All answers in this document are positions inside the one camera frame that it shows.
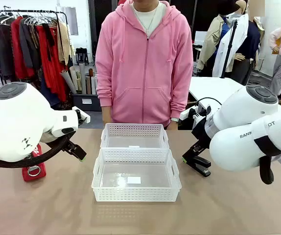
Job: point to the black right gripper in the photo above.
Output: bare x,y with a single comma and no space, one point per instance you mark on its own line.
201,132

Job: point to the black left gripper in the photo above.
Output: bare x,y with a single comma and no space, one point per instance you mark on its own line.
70,146

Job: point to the black stapler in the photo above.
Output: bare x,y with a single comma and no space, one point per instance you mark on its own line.
199,165

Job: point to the red Campus zipper pouch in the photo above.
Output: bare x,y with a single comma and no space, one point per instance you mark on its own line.
34,169

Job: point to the person's right forearm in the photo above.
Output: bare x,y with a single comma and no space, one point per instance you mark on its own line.
103,90

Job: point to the person's left forearm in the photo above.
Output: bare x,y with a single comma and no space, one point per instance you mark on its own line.
180,98

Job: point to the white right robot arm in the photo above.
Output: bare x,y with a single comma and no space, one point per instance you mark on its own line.
243,112

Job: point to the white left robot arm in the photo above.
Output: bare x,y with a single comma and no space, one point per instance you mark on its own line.
20,117

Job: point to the person's left hand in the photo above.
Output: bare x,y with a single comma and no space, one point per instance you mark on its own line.
172,125

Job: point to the person's right hand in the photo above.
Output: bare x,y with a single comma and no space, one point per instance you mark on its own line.
106,115

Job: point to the silver wristwatch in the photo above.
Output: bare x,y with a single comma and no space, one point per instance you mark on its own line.
174,119

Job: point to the dark grey storage bin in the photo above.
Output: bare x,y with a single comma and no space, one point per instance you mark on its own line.
86,102

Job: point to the small white perforated plastic basket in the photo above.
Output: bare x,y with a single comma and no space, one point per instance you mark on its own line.
134,129

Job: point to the white sticker label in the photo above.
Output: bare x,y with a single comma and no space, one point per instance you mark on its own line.
133,180

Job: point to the large white perforated plastic basket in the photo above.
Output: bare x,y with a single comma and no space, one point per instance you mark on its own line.
135,193

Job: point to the white table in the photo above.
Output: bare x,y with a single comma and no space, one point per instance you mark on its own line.
214,88

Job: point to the dark blue denim garment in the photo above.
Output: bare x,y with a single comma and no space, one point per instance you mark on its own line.
48,93

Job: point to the white cardboard tube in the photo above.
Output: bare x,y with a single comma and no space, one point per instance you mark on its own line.
94,84

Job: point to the thick grey paper roll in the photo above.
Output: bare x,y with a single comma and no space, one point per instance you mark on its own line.
68,82

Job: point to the tall grey cardboard tube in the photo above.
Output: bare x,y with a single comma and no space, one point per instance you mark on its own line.
82,78

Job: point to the long red dress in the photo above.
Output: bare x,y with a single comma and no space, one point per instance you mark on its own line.
53,73

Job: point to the person in pink hoodie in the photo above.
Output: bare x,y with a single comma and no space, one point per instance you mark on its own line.
143,73

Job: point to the beige trench coat mannequin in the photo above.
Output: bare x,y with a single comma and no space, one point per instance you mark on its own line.
210,46

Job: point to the black tripod pole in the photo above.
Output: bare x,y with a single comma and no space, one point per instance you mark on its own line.
229,46

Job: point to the beige garment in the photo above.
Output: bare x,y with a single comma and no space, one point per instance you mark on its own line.
64,41

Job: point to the white chair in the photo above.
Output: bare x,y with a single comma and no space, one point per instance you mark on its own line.
200,38

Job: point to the red jacket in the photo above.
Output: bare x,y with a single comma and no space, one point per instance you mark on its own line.
18,54

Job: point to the grey jacket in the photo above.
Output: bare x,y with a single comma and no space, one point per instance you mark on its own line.
28,44

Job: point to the white coat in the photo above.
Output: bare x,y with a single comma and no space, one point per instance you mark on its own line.
238,36

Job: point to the navy dressed mannequin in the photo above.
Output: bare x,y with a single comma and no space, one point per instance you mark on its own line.
253,41

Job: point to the dark charcoal garment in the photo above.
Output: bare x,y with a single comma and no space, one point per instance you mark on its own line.
4,46

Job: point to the white t-shirt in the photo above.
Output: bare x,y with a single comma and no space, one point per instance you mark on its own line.
149,17

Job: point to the black bucket hat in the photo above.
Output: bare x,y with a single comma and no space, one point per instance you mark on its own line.
226,7

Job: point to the black clothes rack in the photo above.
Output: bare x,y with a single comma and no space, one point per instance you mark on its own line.
20,11

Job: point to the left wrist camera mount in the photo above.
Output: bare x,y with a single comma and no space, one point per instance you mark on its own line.
83,117

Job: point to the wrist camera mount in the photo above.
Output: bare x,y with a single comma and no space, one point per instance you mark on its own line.
83,117
192,113

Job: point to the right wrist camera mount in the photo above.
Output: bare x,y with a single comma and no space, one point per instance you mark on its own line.
192,113

